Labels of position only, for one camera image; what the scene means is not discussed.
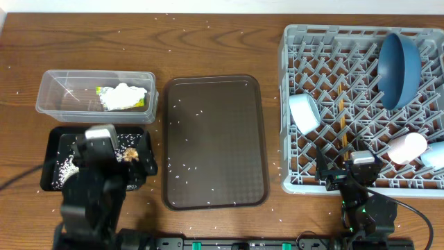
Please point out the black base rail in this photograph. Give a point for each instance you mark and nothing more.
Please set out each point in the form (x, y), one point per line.
(176, 243)

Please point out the white rice pile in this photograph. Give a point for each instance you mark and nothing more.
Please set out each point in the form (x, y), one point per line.
(64, 155)

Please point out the light blue cup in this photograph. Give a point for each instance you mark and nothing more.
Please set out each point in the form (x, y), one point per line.
(434, 156)

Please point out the light blue rice bowl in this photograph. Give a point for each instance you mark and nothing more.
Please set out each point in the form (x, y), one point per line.
(304, 112)

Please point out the black waste tray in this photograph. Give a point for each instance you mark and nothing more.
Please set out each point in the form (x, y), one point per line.
(54, 137)

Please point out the brown serving tray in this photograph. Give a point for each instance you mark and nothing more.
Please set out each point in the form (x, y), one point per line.
(214, 149)

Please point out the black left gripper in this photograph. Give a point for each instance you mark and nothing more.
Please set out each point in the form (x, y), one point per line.
(151, 160)

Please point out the grey dishwasher rack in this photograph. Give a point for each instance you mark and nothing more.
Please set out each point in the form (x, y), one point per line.
(314, 59)

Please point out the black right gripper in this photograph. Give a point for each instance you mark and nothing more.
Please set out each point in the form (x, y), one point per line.
(339, 175)

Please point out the white tissue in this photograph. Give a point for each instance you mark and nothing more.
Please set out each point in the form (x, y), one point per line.
(123, 96)

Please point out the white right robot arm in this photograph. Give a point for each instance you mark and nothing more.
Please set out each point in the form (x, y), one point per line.
(369, 218)

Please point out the clear plastic bin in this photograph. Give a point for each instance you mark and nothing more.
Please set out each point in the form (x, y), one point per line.
(74, 96)

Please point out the blue plate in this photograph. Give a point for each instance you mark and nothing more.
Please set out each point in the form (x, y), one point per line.
(399, 66)

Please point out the brown walnut cookie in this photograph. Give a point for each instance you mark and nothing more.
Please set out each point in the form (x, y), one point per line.
(130, 154)

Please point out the colourful snack wrapper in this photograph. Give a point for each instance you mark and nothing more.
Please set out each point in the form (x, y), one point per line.
(100, 91)

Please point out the pink white cup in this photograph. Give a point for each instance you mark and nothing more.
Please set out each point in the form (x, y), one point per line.
(404, 149)

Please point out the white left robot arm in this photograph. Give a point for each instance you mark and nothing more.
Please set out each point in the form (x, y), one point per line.
(93, 196)

